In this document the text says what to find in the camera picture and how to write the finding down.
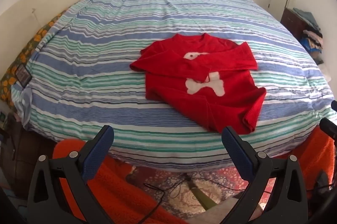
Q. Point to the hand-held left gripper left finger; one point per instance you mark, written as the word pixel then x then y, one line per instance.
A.
pixel 96 158

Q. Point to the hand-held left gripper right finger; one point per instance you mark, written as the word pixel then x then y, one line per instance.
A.
pixel 238 156

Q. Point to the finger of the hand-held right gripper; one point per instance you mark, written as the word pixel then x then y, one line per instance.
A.
pixel 328 127
pixel 334 105

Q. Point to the red sweater with white print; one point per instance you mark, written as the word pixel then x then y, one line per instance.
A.
pixel 223 108

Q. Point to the pile of clothes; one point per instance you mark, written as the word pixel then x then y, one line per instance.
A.
pixel 312 34

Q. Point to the red patterned rug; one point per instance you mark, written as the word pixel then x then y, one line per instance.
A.
pixel 223 179

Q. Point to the orange fleece cloth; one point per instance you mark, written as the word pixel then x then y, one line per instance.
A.
pixel 118 187
pixel 316 152

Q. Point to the yellow green stick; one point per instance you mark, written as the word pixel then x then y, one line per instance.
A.
pixel 202 197

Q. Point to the light blue cloth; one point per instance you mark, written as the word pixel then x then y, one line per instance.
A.
pixel 25 105

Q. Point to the dark wooden cabinet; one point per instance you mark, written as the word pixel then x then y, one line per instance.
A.
pixel 291 22

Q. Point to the striped blue green bedspread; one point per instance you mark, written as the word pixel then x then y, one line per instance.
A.
pixel 105 55

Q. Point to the dark flat rectangular device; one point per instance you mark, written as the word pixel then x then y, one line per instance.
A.
pixel 22 75

